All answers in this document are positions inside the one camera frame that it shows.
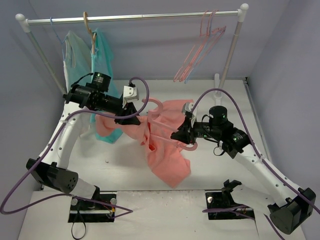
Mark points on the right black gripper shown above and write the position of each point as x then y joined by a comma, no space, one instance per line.
189,128

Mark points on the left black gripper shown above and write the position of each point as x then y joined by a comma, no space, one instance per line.
125,110

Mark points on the salmon pink t shirt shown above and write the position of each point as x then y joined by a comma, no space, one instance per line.
163,158

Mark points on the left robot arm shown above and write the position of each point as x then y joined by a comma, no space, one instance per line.
50,169

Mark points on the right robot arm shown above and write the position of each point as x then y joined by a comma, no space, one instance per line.
285,203

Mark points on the teal green t shirt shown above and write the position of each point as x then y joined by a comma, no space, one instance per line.
101,62

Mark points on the pale mint white shirt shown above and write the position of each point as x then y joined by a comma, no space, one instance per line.
77,59

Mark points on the thin pink hanger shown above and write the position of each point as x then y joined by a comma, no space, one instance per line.
195,52

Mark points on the wooden hanger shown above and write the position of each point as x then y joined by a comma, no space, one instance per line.
92,34

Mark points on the white metal clothes rack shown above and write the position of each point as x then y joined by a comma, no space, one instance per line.
27,23

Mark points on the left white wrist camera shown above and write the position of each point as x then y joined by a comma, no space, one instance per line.
130,94

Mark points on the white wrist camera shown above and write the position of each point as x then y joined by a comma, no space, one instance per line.
130,94
187,110

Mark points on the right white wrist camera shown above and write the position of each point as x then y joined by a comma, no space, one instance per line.
187,110

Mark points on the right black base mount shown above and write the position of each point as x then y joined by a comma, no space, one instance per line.
220,204

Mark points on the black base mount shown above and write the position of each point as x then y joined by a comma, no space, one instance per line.
220,204
82,211

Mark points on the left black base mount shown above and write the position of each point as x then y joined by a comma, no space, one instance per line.
82,211

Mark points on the blue wire hanger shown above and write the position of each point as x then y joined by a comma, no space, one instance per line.
58,38

